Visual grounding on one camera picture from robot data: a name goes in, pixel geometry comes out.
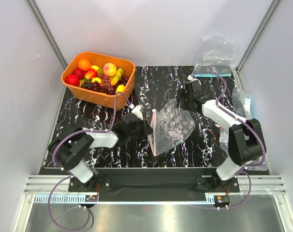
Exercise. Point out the white slotted cable duct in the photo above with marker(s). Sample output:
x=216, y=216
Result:
x=201, y=199

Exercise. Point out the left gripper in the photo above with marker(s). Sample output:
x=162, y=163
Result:
x=146, y=129

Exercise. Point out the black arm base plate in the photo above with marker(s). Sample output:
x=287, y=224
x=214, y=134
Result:
x=198, y=179

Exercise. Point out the black marble pattern mat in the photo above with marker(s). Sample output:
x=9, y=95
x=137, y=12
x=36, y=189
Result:
x=154, y=87

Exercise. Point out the dark purple grape bunch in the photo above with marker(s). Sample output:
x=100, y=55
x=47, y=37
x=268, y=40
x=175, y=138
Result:
x=96, y=87

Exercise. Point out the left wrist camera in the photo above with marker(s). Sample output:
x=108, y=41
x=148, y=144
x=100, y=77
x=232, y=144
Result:
x=138, y=111

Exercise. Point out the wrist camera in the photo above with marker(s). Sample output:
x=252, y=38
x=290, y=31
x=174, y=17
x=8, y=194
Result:
x=138, y=111
x=191, y=78

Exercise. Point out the yellow lemon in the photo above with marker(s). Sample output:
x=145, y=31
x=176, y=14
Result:
x=120, y=89

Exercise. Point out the orange plastic fruit basket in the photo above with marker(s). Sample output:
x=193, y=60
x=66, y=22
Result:
x=98, y=97

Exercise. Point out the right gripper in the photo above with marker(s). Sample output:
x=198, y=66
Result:
x=182, y=94

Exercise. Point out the yellow pear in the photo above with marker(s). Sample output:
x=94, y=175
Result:
x=96, y=79

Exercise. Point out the red yellow mango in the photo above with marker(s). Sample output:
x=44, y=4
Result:
x=91, y=73

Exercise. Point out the orange zip top bag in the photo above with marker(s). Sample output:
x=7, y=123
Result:
x=223, y=140

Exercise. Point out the red apple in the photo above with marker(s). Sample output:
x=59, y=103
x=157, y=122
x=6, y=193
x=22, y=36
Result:
x=72, y=80

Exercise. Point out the yellow pink peach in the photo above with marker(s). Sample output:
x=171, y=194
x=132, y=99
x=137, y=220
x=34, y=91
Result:
x=110, y=69

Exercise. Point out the blue zip top bag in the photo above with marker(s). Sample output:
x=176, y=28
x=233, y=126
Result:
x=215, y=54

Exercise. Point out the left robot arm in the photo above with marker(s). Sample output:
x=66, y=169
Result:
x=69, y=150

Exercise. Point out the yellow banana bunch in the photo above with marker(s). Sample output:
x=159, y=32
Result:
x=115, y=79

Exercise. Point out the orange fruit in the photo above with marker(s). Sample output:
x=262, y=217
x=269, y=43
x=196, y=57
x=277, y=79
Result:
x=84, y=64

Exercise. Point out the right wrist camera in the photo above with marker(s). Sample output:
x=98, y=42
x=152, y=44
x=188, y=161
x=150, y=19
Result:
x=191, y=78

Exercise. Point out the clear bag with blue label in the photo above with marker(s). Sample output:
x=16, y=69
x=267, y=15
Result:
x=242, y=103

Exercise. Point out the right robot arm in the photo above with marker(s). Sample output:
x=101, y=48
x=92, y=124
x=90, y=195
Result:
x=245, y=137

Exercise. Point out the dark red pomegranate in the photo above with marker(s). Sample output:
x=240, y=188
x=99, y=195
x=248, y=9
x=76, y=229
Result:
x=79, y=73

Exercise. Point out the pink zip top bag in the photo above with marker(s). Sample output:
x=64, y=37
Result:
x=171, y=126

